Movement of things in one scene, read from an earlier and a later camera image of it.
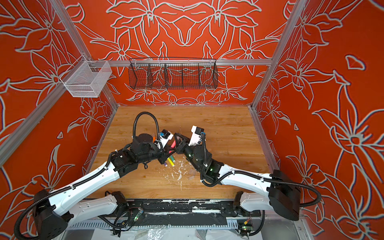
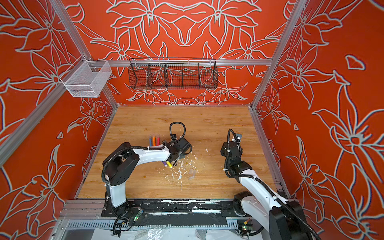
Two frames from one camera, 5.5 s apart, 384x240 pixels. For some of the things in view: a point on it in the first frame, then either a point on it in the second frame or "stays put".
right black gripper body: (185, 147) -> (234, 141)
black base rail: (185, 208) stays put
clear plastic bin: (86, 78) stays put
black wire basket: (168, 73) stays put
